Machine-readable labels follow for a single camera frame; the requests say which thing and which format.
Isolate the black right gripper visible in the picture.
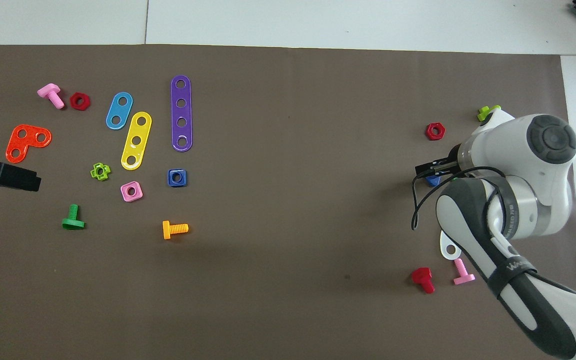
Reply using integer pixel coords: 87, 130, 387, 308
414, 159, 462, 180

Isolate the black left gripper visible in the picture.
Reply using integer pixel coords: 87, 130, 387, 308
0, 155, 42, 192

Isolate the green plastic screw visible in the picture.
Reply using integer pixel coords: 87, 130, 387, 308
61, 203, 86, 231

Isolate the lime green cross screw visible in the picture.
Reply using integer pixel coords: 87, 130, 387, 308
477, 105, 502, 123

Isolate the lime green cross nut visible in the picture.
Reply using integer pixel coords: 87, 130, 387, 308
90, 162, 112, 181

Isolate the pink plastic screw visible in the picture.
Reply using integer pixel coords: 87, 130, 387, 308
453, 258, 476, 286
37, 83, 66, 110

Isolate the red plastic screw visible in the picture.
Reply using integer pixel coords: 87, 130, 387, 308
411, 267, 436, 295

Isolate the pink square nut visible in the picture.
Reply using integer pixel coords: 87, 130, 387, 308
120, 181, 144, 203

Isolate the orange plastic screw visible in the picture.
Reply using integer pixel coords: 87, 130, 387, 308
162, 220, 189, 240

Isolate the orange L-shaped plate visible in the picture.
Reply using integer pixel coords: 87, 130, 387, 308
5, 124, 53, 164

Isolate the white curved plate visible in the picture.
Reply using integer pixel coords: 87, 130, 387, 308
439, 230, 462, 261

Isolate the blue two-hole strip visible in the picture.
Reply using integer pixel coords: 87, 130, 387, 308
105, 92, 134, 131

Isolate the yellow three-hole strip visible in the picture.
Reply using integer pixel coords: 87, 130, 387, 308
120, 111, 153, 171

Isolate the purple four-hole strip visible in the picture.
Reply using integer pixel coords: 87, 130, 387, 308
170, 75, 194, 152

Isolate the brown table mat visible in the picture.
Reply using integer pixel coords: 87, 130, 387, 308
0, 44, 576, 360

